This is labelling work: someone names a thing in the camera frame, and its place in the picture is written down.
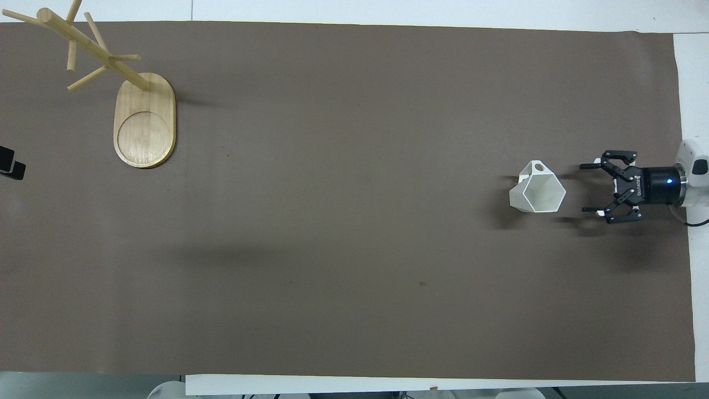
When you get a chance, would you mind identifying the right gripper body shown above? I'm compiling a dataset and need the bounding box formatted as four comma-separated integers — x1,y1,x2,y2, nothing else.
628,165,683,205

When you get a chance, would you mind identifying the white faceted cup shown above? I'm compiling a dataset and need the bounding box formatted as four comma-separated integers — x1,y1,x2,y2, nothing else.
509,160,567,213

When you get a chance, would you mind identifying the wooden cup rack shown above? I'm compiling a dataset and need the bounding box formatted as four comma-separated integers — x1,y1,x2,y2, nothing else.
0,0,177,170

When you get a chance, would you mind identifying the black cable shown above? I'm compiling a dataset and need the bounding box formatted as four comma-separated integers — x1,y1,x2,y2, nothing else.
673,207,709,227

